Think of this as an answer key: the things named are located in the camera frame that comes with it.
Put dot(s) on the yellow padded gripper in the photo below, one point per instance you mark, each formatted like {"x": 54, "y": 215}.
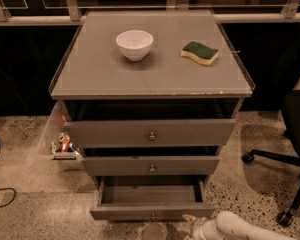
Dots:
{"x": 199, "y": 226}

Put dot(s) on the grey bottom drawer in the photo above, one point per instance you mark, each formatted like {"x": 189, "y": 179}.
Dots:
{"x": 150, "y": 198}

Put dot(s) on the grey drawer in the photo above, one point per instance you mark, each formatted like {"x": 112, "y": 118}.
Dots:
{"x": 150, "y": 133}
{"x": 150, "y": 165}
{"x": 150, "y": 198}

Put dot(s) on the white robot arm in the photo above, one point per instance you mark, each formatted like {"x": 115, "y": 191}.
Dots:
{"x": 228, "y": 226}

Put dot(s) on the grey top drawer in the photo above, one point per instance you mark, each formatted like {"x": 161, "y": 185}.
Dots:
{"x": 150, "y": 133}

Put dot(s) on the grey middle drawer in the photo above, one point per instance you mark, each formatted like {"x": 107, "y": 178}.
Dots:
{"x": 150, "y": 165}

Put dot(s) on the grey drawer cabinet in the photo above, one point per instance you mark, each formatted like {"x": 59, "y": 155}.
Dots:
{"x": 97, "y": 83}

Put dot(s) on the orange soda can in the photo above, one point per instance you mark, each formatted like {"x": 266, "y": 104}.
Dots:
{"x": 64, "y": 141}

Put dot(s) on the black office chair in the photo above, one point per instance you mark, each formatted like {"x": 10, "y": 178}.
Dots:
{"x": 291, "y": 116}

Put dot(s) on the green yellow sponge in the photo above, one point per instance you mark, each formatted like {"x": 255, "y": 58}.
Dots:
{"x": 199, "y": 53}

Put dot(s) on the white ceramic bowl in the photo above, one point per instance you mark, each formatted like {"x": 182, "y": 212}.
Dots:
{"x": 134, "y": 44}

